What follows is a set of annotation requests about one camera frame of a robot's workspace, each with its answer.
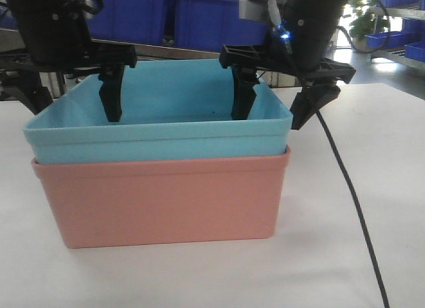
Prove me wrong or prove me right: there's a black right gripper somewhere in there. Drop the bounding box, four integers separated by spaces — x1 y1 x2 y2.
219 0 355 130

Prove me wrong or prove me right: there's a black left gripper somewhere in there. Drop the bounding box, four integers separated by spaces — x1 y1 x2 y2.
1 0 137 122

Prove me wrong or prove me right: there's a light blue plastic box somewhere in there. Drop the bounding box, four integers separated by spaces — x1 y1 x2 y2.
23 59 293 164

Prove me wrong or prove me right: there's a pink plastic box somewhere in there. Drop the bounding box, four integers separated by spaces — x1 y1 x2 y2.
31 149 291 248

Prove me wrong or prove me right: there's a far steel shelf rack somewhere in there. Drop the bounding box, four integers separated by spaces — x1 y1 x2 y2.
368 0 424 69

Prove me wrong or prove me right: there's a large blue bin left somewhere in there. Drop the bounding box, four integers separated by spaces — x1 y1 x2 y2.
87 0 171 45

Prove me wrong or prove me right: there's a large blue bin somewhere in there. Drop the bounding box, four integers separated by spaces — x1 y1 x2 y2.
87 0 171 45
174 0 268 52

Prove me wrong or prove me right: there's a large blue bin right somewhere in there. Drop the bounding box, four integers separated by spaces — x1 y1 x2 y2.
174 0 268 52

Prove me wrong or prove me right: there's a green potted plant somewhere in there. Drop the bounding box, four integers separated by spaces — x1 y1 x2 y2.
348 0 390 40

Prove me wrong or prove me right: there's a small blue tray lower left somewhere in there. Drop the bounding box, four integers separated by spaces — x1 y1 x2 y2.
365 31 415 49

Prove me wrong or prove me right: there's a small blue tray lower right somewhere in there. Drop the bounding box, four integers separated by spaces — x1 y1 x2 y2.
404 40 425 62

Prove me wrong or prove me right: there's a black cable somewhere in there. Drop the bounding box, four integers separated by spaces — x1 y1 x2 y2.
315 109 391 308

